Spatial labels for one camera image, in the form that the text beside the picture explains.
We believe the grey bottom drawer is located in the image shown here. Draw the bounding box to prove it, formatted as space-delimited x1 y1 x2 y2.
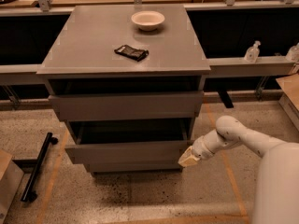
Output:
84 163 181 173

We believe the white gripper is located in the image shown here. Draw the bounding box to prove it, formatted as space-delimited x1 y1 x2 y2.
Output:
178 136 215 167

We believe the black metal bar stand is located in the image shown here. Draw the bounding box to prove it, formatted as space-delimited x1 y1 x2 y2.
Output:
21 133 58 203

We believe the cardboard box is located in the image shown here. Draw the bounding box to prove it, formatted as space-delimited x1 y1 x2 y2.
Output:
275 73 299 129
0 149 23 224

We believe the grey metal rail shelf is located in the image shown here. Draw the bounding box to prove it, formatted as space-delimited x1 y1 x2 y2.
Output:
1 5 293 84

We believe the white bowl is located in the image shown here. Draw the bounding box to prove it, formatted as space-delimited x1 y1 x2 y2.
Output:
131 11 165 32

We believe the grey top drawer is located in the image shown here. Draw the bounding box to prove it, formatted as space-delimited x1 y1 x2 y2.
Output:
49 91 203 121

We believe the cardboard box left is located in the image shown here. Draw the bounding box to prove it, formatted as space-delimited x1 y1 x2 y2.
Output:
0 149 23 224

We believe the black snack packet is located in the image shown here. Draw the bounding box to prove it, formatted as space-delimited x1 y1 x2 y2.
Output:
114 45 149 62

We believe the grey drawer cabinet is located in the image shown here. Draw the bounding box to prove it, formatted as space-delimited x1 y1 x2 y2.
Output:
37 5 210 173

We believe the grey drawer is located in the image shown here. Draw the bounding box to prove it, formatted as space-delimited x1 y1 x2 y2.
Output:
49 91 203 121
84 163 181 173
65 124 191 165

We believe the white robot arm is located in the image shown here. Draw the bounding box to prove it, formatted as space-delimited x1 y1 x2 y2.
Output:
178 116 299 224

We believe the cardboard box right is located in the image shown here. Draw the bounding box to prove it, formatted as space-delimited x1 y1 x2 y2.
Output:
275 73 299 129

